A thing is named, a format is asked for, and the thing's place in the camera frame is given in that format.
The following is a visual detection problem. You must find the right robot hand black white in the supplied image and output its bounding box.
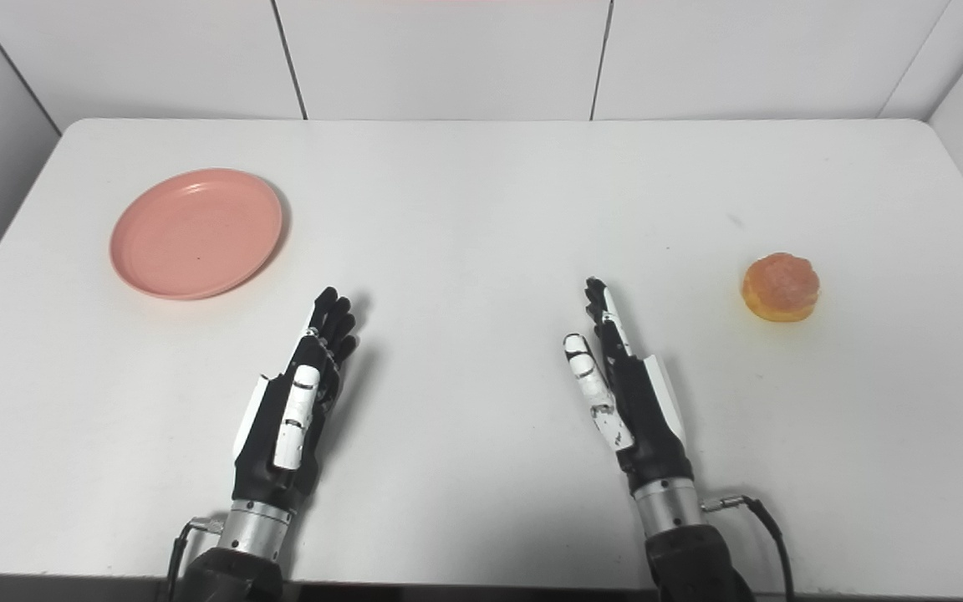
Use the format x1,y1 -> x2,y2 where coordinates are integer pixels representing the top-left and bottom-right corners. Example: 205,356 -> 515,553
563,277 -> 695,497

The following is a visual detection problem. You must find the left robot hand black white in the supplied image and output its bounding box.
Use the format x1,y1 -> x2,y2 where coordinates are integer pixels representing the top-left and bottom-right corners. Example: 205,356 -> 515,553
232,287 -> 359,513

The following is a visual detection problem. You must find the orange cream puff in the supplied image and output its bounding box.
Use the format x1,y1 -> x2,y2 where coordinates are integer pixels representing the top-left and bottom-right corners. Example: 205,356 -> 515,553
741,253 -> 821,323

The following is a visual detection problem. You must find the pink round plate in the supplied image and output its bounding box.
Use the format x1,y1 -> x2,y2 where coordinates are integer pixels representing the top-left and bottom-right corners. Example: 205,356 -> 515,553
110,168 -> 284,301

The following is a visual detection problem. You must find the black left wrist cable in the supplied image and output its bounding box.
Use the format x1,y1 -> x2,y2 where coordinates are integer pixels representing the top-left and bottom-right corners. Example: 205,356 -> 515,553
166,517 -> 225,602

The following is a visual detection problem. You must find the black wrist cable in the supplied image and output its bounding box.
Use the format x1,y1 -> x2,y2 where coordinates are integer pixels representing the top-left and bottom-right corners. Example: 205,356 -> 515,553
701,495 -> 796,602
166,517 -> 225,602

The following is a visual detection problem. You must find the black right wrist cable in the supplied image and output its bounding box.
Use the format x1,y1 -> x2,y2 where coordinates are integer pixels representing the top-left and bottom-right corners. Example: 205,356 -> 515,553
701,495 -> 796,602

